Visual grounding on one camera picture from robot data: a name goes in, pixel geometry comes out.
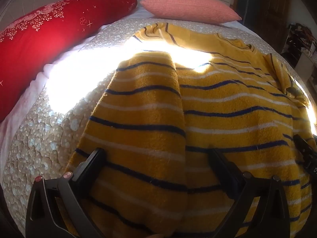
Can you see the pink pillow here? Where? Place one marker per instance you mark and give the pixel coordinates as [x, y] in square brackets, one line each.
[188, 6]

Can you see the brown wooden door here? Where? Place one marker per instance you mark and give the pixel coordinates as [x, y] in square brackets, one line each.
[266, 10]

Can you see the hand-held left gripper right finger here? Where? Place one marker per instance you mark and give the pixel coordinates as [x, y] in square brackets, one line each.
[223, 169]

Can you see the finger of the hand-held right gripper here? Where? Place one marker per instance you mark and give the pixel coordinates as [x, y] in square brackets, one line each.
[307, 153]

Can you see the shoe rack with clothes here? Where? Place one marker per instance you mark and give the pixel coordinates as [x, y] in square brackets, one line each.
[298, 39]

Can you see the red floral quilt roll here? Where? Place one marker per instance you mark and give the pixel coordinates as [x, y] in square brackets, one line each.
[49, 34]

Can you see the beige patterned bed mat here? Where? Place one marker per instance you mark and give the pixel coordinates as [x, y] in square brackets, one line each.
[47, 138]

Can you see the yellow striped sweater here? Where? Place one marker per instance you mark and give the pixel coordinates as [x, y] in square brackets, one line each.
[223, 109]

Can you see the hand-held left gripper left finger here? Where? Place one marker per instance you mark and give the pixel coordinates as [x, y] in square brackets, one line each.
[88, 164]

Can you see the white bed sheet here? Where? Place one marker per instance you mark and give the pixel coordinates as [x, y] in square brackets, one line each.
[14, 129]

